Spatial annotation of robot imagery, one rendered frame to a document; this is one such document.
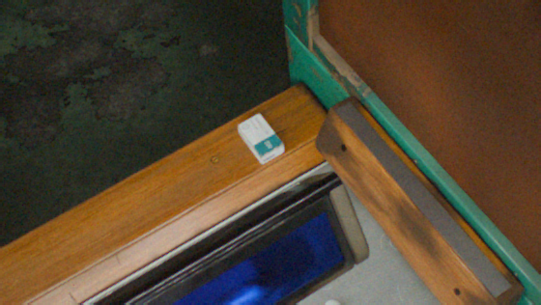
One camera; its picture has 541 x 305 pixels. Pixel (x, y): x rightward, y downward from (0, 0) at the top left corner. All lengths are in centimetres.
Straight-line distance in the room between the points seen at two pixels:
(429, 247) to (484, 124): 17
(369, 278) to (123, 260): 30
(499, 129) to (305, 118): 36
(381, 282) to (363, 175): 13
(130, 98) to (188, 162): 109
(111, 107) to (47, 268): 114
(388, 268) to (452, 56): 32
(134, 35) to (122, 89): 20
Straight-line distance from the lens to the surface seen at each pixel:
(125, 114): 200
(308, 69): 97
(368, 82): 85
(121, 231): 92
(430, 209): 79
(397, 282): 88
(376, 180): 82
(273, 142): 92
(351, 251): 54
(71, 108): 207
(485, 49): 62
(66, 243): 94
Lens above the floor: 155
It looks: 57 degrees down
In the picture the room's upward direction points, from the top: 10 degrees counter-clockwise
